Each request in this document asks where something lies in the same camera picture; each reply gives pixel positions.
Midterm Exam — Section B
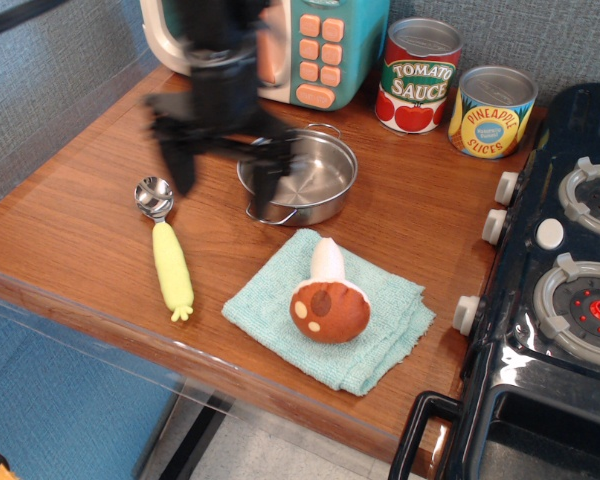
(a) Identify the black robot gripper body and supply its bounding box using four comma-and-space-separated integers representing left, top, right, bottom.
142, 0, 301, 174

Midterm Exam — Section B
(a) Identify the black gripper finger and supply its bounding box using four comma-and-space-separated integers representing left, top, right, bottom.
159, 140, 197, 196
251, 160, 285, 219

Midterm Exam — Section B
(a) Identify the spoon with yellow-green handle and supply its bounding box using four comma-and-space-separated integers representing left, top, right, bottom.
134, 176, 194, 322

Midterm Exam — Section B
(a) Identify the toy microwave teal and cream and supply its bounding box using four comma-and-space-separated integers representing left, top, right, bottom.
140, 1, 389, 111

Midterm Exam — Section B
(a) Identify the stainless steel pan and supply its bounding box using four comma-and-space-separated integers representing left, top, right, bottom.
260, 123, 359, 227

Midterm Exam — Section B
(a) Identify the plush brown mushroom toy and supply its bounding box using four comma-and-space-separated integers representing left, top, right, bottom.
289, 238, 371, 344

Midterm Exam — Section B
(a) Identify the tomato sauce can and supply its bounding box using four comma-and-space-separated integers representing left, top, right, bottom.
375, 17, 463, 134

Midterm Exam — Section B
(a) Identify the light blue cloth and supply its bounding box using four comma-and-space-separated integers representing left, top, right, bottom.
222, 229, 435, 396

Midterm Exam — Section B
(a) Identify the pineapple slices can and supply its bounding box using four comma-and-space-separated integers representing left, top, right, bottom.
448, 65, 538, 159

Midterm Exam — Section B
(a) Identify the black toy stove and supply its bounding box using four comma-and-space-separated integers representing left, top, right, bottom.
390, 83, 600, 479

